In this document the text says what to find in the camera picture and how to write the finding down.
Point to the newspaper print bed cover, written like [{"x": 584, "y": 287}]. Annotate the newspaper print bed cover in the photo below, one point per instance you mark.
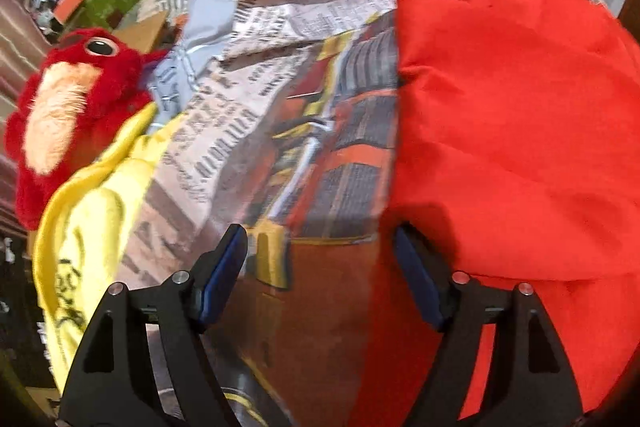
[{"x": 291, "y": 134}]

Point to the grey patterned folded quilt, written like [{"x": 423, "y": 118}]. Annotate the grey patterned folded quilt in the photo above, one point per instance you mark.
[{"x": 176, "y": 78}]

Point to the red zip jacket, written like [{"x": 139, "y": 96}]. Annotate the red zip jacket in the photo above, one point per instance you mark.
[{"x": 518, "y": 158}]

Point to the yellow printed garment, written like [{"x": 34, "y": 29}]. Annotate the yellow printed garment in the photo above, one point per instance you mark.
[{"x": 84, "y": 231}]

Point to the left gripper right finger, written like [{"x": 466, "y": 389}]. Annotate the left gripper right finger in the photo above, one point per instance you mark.
[{"x": 530, "y": 381}]

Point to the striped pink curtain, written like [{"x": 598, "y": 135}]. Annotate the striped pink curtain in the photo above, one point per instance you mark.
[{"x": 22, "y": 50}]

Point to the red plush toy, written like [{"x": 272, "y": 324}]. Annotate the red plush toy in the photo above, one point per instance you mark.
[{"x": 70, "y": 111}]

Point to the cardboard box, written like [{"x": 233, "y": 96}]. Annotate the cardboard box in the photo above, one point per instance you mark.
[{"x": 143, "y": 36}]

